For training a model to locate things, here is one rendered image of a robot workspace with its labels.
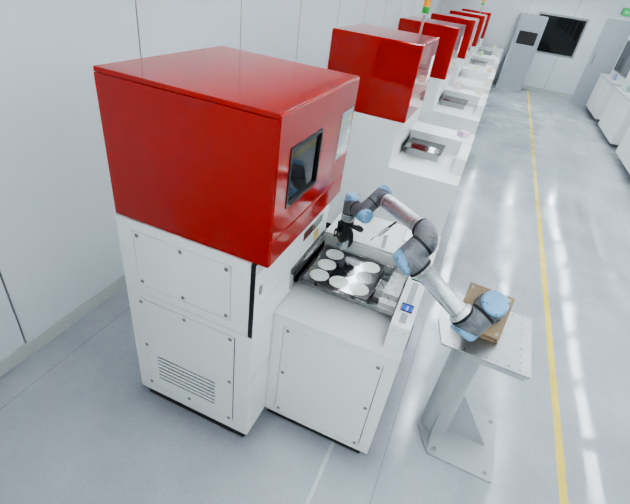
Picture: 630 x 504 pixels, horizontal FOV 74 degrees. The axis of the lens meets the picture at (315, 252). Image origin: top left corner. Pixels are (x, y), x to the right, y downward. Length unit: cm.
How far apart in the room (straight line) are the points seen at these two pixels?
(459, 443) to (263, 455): 114
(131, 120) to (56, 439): 175
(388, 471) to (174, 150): 196
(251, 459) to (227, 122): 176
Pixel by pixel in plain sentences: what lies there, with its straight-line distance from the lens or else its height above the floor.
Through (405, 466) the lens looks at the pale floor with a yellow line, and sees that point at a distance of 264.
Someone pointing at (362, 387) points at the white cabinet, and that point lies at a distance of 212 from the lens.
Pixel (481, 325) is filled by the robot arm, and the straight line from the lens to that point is 199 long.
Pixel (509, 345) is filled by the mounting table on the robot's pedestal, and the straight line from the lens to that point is 227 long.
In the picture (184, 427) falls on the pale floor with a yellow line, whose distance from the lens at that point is 263.
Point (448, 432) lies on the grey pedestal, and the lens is 284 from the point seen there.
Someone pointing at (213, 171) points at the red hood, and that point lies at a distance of 155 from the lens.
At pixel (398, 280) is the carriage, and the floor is 88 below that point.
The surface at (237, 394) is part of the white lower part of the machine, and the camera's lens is 225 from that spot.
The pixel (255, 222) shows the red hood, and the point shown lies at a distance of 154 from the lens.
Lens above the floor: 220
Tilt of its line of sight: 34 degrees down
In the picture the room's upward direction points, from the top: 9 degrees clockwise
